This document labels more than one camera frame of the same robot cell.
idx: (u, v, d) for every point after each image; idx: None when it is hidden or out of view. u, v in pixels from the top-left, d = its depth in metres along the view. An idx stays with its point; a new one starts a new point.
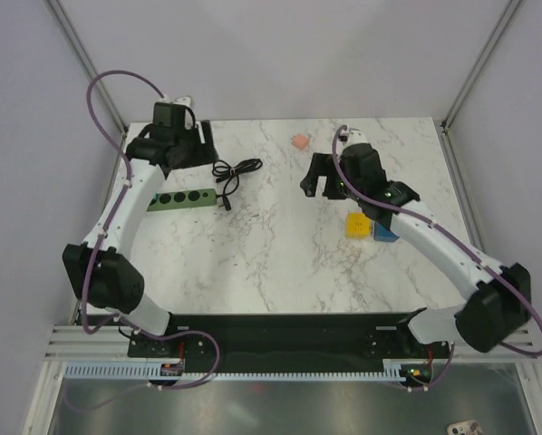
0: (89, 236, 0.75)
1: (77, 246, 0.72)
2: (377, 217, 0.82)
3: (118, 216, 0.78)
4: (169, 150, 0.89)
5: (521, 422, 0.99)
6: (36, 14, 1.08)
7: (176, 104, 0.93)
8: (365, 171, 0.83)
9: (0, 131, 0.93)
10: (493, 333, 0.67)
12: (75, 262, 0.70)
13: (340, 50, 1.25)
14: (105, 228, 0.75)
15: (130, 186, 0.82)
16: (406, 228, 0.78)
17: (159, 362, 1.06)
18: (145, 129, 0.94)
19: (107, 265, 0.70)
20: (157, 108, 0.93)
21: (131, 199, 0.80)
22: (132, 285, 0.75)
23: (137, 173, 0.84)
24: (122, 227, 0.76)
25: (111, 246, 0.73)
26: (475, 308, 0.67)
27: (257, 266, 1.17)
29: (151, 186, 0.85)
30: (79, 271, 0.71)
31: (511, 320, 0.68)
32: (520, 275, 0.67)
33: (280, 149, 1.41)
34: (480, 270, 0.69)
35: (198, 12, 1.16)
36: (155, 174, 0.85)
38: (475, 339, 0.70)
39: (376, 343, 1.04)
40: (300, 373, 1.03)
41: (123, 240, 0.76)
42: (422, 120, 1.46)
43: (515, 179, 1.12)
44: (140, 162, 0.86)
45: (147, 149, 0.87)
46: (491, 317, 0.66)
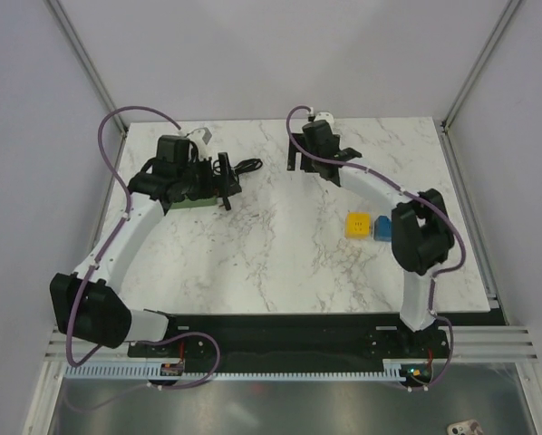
0: (80, 265, 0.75)
1: (66, 275, 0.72)
2: (330, 176, 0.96)
3: (111, 247, 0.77)
4: (171, 188, 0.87)
5: (520, 422, 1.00)
6: (36, 14, 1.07)
7: (180, 139, 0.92)
8: (319, 140, 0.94)
9: None
10: (413, 245, 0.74)
12: (62, 294, 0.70)
13: (340, 49, 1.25)
14: (97, 259, 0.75)
15: (128, 218, 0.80)
16: (350, 178, 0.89)
17: (159, 362, 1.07)
18: (149, 161, 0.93)
19: (94, 300, 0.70)
20: (161, 141, 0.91)
21: (127, 234, 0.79)
22: (117, 319, 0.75)
23: (137, 207, 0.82)
24: (114, 258, 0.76)
25: (101, 278, 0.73)
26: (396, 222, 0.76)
27: (257, 266, 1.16)
29: (150, 221, 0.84)
30: (65, 303, 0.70)
31: (433, 237, 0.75)
32: (432, 195, 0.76)
33: (280, 149, 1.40)
34: (401, 195, 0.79)
35: (198, 11, 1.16)
36: (154, 209, 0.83)
38: (407, 260, 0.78)
39: (376, 342, 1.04)
40: (300, 373, 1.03)
41: (113, 275, 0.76)
42: (422, 120, 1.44)
43: (515, 180, 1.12)
44: (140, 197, 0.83)
45: (149, 184, 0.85)
46: (407, 225, 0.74)
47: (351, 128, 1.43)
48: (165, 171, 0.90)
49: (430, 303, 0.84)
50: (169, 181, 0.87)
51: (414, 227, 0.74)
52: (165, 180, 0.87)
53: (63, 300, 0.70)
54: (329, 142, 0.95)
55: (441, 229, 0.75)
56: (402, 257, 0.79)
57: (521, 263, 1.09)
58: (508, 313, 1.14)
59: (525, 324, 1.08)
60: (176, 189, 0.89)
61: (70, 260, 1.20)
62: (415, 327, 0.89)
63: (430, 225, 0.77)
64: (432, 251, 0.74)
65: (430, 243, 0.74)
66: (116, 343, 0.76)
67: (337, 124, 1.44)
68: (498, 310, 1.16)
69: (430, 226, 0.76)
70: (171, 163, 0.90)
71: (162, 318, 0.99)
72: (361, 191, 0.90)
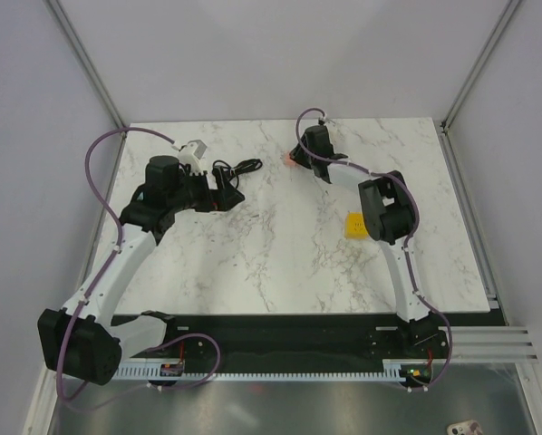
0: (69, 301, 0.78)
1: (55, 312, 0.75)
2: (322, 176, 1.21)
3: (101, 282, 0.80)
4: (163, 217, 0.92)
5: (520, 422, 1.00)
6: (36, 15, 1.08)
7: (169, 165, 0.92)
8: (316, 144, 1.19)
9: None
10: (377, 215, 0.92)
12: (51, 329, 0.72)
13: (341, 50, 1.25)
14: (87, 295, 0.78)
15: (120, 251, 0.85)
16: (336, 172, 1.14)
17: (159, 363, 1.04)
18: (140, 188, 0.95)
19: (83, 335, 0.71)
20: (150, 169, 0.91)
21: (118, 267, 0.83)
22: (108, 356, 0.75)
23: (128, 238, 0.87)
24: (105, 294, 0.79)
25: (90, 314, 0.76)
26: (362, 196, 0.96)
27: (257, 267, 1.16)
29: (141, 251, 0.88)
30: (54, 337, 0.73)
31: (395, 210, 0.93)
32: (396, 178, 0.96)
33: (280, 149, 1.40)
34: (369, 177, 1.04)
35: (198, 12, 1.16)
36: (145, 240, 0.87)
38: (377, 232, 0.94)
39: (376, 342, 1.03)
40: (300, 374, 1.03)
41: (104, 308, 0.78)
42: (422, 120, 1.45)
43: (514, 180, 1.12)
44: (132, 227, 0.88)
45: (140, 214, 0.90)
46: (371, 198, 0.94)
47: (351, 129, 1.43)
48: (156, 199, 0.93)
49: (411, 280, 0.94)
50: (160, 212, 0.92)
51: (377, 199, 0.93)
52: (157, 210, 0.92)
53: (53, 334, 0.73)
54: (325, 148, 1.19)
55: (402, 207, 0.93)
56: (372, 230, 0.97)
57: (520, 263, 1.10)
58: (508, 313, 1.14)
59: (525, 324, 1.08)
60: (168, 217, 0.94)
61: (69, 261, 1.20)
62: (408, 317, 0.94)
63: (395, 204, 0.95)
64: (394, 222, 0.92)
65: (391, 217, 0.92)
66: (105, 381, 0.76)
67: (337, 124, 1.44)
68: (498, 310, 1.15)
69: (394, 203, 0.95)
70: (161, 190, 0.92)
71: (159, 321, 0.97)
72: (347, 182, 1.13)
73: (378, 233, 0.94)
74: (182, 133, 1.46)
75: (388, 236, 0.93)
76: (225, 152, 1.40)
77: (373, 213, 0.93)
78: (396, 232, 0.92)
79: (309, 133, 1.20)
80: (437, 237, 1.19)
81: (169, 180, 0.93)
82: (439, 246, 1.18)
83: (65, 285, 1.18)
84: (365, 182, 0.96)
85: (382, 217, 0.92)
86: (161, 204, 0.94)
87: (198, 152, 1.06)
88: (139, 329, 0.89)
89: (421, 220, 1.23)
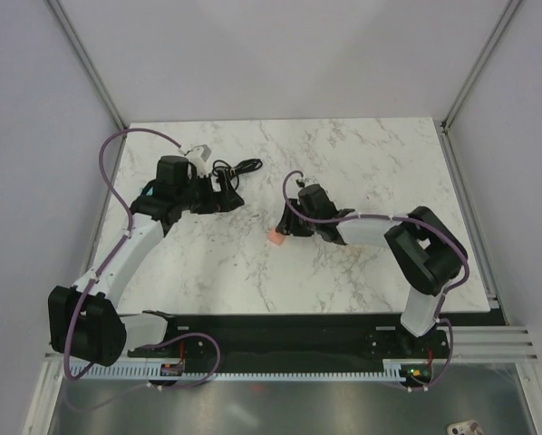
0: (79, 279, 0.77)
1: (64, 289, 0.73)
2: (333, 237, 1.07)
3: (112, 263, 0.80)
4: (171, 210, 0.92)
5: (521, 422, 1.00)
6: (36, 14, 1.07)
7: (179, 161, 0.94)
8: (316, 208, 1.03)
9: None
10: (422, 263, 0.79)
12: (59, 306, 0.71)
13: (341, 49, 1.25)
14: (97, 274, 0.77)
15: (130, 236, 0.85)
16: (349, 229, 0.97)
17: (159, 362, 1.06)
18: (149, 183, 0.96)
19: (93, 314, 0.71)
20: (160, 164, 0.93)
21: (128, 251, 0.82)
22: (114, 337, 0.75)
23: (137, 226, 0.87)
24: (115, 274, 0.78)
25: (100, 291, 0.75)
26: (394, 247, 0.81)
27: (257, 267, 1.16)
29: (150, 237, 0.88)
30: (63, 314, 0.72)
31: (437, 253, 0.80)
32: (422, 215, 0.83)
33: (280, 149, 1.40)
34: (392, 222, 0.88)
35: (198, 12, 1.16)
36: (154, 229, 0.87)
38: (423, 285, 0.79)
39: (376, 343, 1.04)
40: (300, 374, 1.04)
41: (113, 288, 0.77)
42: (422, 120, 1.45)
43: (514, 180, 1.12)
44: (141, 217, 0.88)
45: (150, 206, 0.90)
46: (408, 247, 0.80)
47: (351, 129, 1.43)
48: (164, 193, 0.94)
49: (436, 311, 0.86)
50: (169, 204, 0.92)
51: (415, 245, 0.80)
52: (166, 203, 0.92)
53: (61, 313, 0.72)
54: (326, 207, 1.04)
55: (445, 251, 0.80)
56: (415, 283, 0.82)
57: (520, 263, 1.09)
58: (508, 313, 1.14)
59: (525, 323, 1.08)
60: (176, 211, 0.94)
61: (70, 261, 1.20)
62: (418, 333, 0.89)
63: (434, 247, 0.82)
64: (444, 266, 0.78)
65: (437, 264, 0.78)
66: (110, 363, 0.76)
67: (337, 124, 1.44)
68: (498, 310, 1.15)
69: (432, 247, 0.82)
70: (170, 185, 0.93)
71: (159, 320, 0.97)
72: (363, 236, 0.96)
73: (427, 286, 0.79)
74: (182, 133, 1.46)
75: (438, 286, 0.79)
76: (225, 152, 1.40)
77: (416, 263, 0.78)
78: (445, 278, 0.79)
79: (304, 198, 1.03)
80: None
81: (178, 177, 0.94)
82: None
83: (65, 285, 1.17)
84: (391, 230, 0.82)
85: (427, 266, 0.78)
86: (169, 198, 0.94)
87: (204, 156, 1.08)
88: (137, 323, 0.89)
89: None
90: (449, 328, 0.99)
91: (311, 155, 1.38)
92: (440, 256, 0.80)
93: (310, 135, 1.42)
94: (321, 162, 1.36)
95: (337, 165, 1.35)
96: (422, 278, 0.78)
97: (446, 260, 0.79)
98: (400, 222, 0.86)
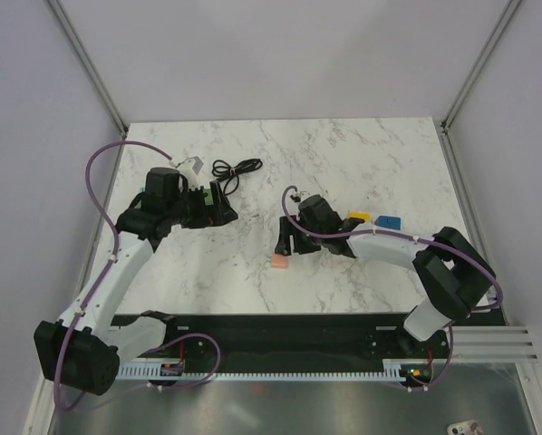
0: (65, 313, 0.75)
1: (51, 323, 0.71)
2: (342, 249, 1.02)
3: (98, 294, 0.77)
4: (160, 223, 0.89)
5: (521, 422, 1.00)
6: (37, 14, 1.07)
7: (169, 173, 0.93)
8: (319, 219, 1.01)
9: None
10: (453, 290, 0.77)
12: (46, 342, 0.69)
13: (341, 49, 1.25)
14: (82, 306, 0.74)
15: (115, 260, 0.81)
16: (360, 244, 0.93)
17: (159, 362, 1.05)
18: (137, 198, 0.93)
19: (81, 348, 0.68)
20: (150, 177, 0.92)
21: (114, 277, 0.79)
22: (106, 367, 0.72)
23: (124, 246, 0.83)
24: (101, 304, 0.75)
25: (86, 326, 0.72)
26: (424, 275, 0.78)
27: (257, 266, 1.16)
29: (139, 258, 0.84)
30: (51, 350, 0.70)
31: (465, 276, 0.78)
32: (451, 236, 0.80)
33: (280, 149, 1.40)
34: (417, 245, 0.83)
35: (198, 12, 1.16)
36: (141, 248, 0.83)
38: (450, 310, 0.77)
39: (376, 343, 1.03)
40: (300, 374, 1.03)
41: (101, 320, 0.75)
42: (422, 120, 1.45)
43: (514, 180, 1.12)
44: (128, 236, 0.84)
45: (138, 219, 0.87)
46: (440, 275, 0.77)
47: (351, 129, 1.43)
48: (153, 206, 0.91)
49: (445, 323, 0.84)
50: (157, 217, 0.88)
51: (445, 272, 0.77)
52: (154, 216, 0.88)
53: (48, 347, 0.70)
54: (330, 217, 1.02)
55: (474, 275, 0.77)
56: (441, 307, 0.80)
57: (521, 263, 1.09)
58: (508, 313, 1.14)
59: (525, 324, 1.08)
60: (165, 225, 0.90)
61: (70, 261, 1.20)
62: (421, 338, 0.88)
63: (462, 270, 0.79)
64: (474, 291, 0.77)
65: (466, 288, 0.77)
66: (103, 391, 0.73)
67: (337, 124, 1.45)
68: (498, 310, 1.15)
69: (461, 270, 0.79)
70: (160, 198, 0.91)
71: (158, 324, 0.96)
72: (375, 252, 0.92)
73: (455, 311, 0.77)
74: (182, 133, 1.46)
75: (467, 311, 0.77)
76: (225, 152, 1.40)
77: (449, 291, 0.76)
78: (473, 303, 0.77)
79: (305, 210, 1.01)
80: None
81: (169, 188, 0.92)
82: None
83: (65, 285, 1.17)
84: (421, 256, 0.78)
85: (457, 292, 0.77)
86: (159, 210, 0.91)
87: (197, 169, 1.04)
88: (134, 335, 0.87)
89: (421, 220, 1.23)
90: (450, 328, 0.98)
91: (312, 155, 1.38)
92: (469, 280, 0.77)
93: (310, 135, 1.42)
94: (321, 163, 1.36)
95: (337, 165, 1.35)
96: (450, 304, 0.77)
97: (474, 285, 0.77)
98: (424, 245, 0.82)
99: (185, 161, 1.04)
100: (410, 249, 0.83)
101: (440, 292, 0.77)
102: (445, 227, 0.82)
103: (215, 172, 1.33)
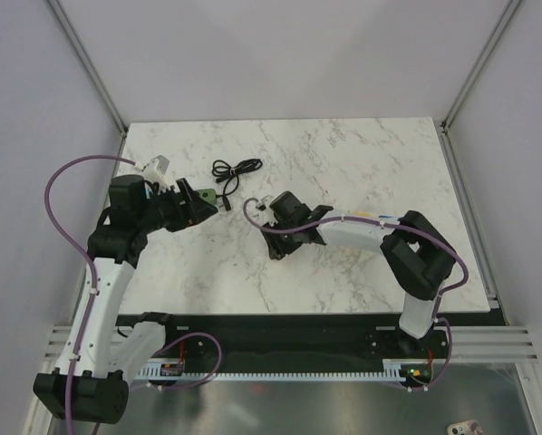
0: (61, 360, 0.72)
1: (48, 373, 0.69)
2: (312, 238, 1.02)
3: (89, 331, 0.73)
4: (134, 239, 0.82)
5: (521, 422, 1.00)
6: (37, 14, 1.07)
7: (133, 182, 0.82)
8: (288, 210, 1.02)
9: None
10: (419, 269, 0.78)
12: (50, 391, 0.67)
13: (341, 50, 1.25)
14: (76, 350, 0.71)
15: (97, 293, 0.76)
16: (329, 230, 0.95)
17: (159, 362, 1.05)
18: (105, 211, 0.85)
19: (85, 391, 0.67)
20: (111, 189, 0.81)
21: (101, 311, 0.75)
22: (116, 395, 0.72)
23: (102, 275, 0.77)
24: (95, 343, 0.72)
25: (84, 369, 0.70)
26: (391, 258, 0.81)
27: (257, 267, 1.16)
29: (123, 281, 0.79)
30: (55, 398, 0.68)
31: (430, 257, 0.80)
32: (414, 219, 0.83)
33: (280, 149, 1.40)
34: (382, 229, 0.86)
35: (198, 12, 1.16)
36: (120, 272, 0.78)
38: (418, 291, 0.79)
39: (376, 343, 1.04)
40: (300, 374, 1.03)
41: (99, 357, 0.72)
42: (422, 120, 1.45)
43: (514, 180, 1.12)
44: (104, 262, 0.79)
45: (111, 239, 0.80)
46: (404, 256, 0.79)
47: (351, 129, 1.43)
48: (123, 220, 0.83)
49: (433, 311, 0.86)
50: (130, 234, 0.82)
51: (410, 252, 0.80)
52: (126, 233, 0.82)
53: (53, 396, 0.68)
54: (298, 208, 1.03)
55: (438, 255, 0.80)
56: (411, 289, 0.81)
57: (520, 263, 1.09)
58: (508, 313, 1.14)
59: (525, 324, 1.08)
60: (140, 239, 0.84)
61: (69, 261, 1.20)
62: (418, 333, 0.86)
63: (428, 251, 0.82)
64: (439, 270, 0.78)
65: (431, 267, 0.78)
66: (120, 415, 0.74)
67: (337, 124, 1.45)
68: (498, 310, 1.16)
69: (426, 252, 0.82)
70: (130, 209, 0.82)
71: (156, 327, 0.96)
72: (344, 239, 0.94)
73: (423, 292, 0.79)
74: (182, 133, 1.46)
75: (433, 291, 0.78)
76: (225, 152, 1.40)
77: (414, 272, 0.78)
78: (440, 283, 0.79)
79: (275, 207, 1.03)
80: None
81: (136, 198, 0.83)
82: None
83: (65, 285, 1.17)
84: (387, 241, 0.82)
85: (423, 272, 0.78)
86: (130, 224, 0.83)
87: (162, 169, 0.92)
88: (135, 349, 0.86)
89: None
90: (447, 328, 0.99)
91: (312, 155, 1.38)
92: (433, 260, 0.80)
93: (310, 135, 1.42)
94: (321, 163, 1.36)
95: (338, 165, 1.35)
96: (417, 284, 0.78)
97: (439, 264, 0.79)
98: (391, 229, 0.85)
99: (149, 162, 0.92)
100: (373, 234, 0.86)
101: (406, 272, 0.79)
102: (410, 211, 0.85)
103: (215, 172, 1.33)
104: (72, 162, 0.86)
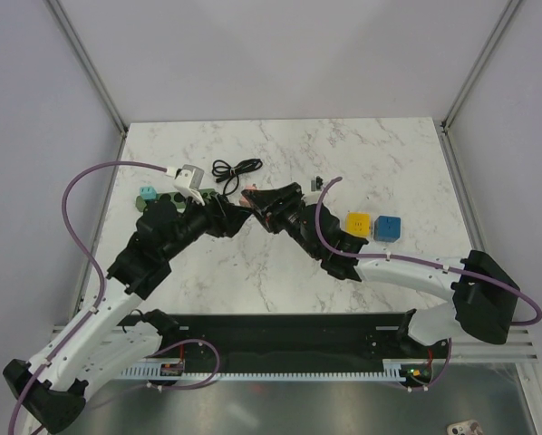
0: (37, 355, 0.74)
1: (20, 364, 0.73)
2: (345, 274, 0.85)
3: (70, 344, 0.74)
4: (152, 274, 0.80)
5: (521, 421, 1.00)
6: (37, 15, 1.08)
7: (162, 223, 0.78)
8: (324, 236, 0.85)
9: None
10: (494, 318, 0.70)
12: (12, 380, 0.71)
13: (341, 50, 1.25)
14: (50, 357, 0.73)
15: (95, 312, 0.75)
16: (370, 268, 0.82)
17: (158, 363, 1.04)
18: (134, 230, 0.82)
19: (37, 400, 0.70)
20: (142, 223, 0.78)
21: (91, 331, 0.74)
22: (65, 410, 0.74)
23: (108, 297, 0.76)
24: (68, 359, 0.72)
25: (47, 379, 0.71)
26: (464, 310, 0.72)
27: (257, 267, 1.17)
29: (124, 310, 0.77)
30: (14, 387, 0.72)
31: (501, 301, 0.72)
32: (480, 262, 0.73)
33: (280, 149, 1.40)
34: (447, 274, 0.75)
35: (198, 13, 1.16)
36: (125, 303, 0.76)
38: (488, 335, 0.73)
39: (376, 343, 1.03)
40: (300, 374, 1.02)
41: (66, 374, 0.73)
42: (422, 120, 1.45)
43: (514, 181, 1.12)
44: (116, 285, 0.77)
45: (131, 269, 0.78)
46: (480, 306, 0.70)
47: (351, 129, 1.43)
48: (148, 251, 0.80)
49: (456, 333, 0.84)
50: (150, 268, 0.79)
51: (485, 302, 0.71)
52: (147, 267, 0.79)
53: (13, 384, 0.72)
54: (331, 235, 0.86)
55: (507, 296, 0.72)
56: (479, 333, 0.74)
57: (520, 264, 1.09)
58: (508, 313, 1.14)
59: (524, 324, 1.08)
60: (159, 274, 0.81)
61: (69, 262, 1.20)
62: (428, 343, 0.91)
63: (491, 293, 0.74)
64: (508, 311, 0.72)
65: (502, 313, 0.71)
66: (63, 425, 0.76)
67: (337, 124, 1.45)
68: None
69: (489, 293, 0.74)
70: (154, 246, 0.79)
71: (152, 335, 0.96)
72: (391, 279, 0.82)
73: (497, 336, 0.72)
74: (182, 133, 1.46)
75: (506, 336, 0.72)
76: (225, 152, 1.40)
77: (490, 322, 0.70)
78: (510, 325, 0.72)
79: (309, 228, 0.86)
80: (438, 238, 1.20)
81: (164, 234, 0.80)
82: (439, 246, 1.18)
83: (65, 285, 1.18)
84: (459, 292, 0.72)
85: (498, 320, 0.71)
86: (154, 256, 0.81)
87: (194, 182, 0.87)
88: (115, 362, 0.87)
89: (421, 220, 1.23)
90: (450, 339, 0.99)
91: (312, 154, 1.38)
92: (504, 304, 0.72)
93: (310, 135, 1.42)
94: (321, 162, 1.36)
95: (337, 165, 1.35)
96: (490, 331, 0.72)
97: (508, 307, 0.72)
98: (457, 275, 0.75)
99: (180, 172, 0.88)
100: (437, 277, 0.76)
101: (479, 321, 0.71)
102: (472, 252, 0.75)
103: (215, 172, 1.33)
104: (84, 174, 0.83)
